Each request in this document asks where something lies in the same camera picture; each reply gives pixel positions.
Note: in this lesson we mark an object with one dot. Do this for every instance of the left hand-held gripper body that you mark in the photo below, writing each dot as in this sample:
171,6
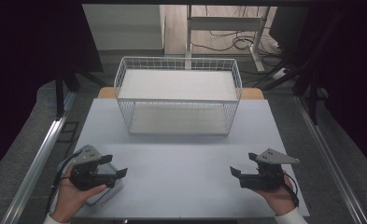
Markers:
85,169

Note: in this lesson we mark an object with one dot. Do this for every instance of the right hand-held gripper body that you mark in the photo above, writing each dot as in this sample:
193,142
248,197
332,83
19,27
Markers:
266,174

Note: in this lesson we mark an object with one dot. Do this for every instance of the person's right hand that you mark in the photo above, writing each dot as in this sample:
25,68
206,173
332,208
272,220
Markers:
276,199

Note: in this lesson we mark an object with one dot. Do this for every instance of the person's left hand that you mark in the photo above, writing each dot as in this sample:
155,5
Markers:
66,199

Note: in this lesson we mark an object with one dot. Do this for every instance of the clear plastic box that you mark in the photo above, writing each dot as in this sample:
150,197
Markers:
108,168

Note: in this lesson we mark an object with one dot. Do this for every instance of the pale grey table sheet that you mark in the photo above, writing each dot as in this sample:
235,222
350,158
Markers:
178,174

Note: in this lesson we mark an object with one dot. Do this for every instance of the black metal stand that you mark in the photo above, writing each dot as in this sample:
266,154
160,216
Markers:
313,99
59,93

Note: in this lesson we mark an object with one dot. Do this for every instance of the white power strip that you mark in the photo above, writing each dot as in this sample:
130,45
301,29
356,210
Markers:
280,74

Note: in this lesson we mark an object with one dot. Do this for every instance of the dark curtain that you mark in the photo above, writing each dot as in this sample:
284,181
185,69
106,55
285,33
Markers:
25,62
352,68

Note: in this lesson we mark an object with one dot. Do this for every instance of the white cabinet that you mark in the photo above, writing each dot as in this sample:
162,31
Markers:
125,26

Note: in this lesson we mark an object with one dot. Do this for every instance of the silver metal rail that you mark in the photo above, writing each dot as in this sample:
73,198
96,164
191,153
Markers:
330,158
36,166

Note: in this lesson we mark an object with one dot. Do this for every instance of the white desk frame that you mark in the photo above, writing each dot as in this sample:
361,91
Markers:
224,23

